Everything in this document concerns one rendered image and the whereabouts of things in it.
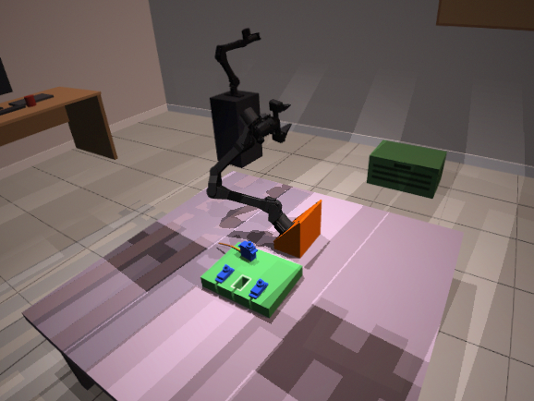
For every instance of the blue micro servo with brown cable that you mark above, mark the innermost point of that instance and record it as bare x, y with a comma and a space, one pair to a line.
247, 250

